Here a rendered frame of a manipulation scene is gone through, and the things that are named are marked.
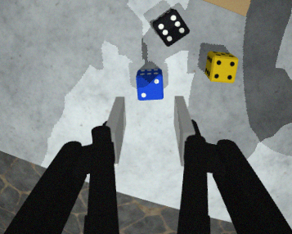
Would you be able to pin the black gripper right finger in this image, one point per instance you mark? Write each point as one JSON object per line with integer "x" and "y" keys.
{"x": 250, "y": 206}

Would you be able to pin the blue die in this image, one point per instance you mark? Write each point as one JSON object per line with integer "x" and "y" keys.
{"x": 150, "y": 85}

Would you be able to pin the yellow die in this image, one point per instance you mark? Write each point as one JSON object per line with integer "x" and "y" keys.
{"x": 221, "y": 67}

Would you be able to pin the black die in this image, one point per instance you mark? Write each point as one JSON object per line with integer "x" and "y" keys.
{"x": 170, "y": 27}

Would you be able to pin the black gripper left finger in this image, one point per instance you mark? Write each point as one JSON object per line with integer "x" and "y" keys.
{"x": 48, "y": 206}

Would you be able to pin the tan mat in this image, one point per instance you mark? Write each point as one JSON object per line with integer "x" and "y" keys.
{"x": 238, "y": 6}

